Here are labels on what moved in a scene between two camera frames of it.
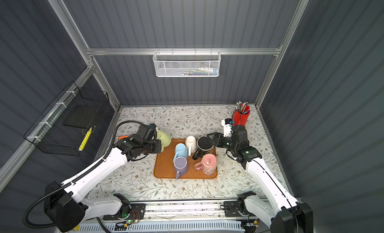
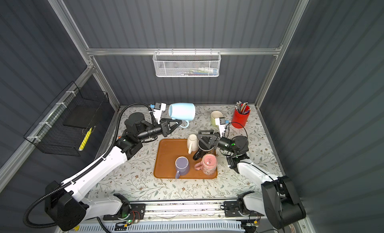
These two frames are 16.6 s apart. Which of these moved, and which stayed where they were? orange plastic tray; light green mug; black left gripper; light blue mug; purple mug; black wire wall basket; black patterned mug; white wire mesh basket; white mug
Moved: light blue mug; black left gripper; light green mug
Stayed: purple mug; black wire wall basket; orange plastic tray; white wire mesh basket; white mug; black patterned mug
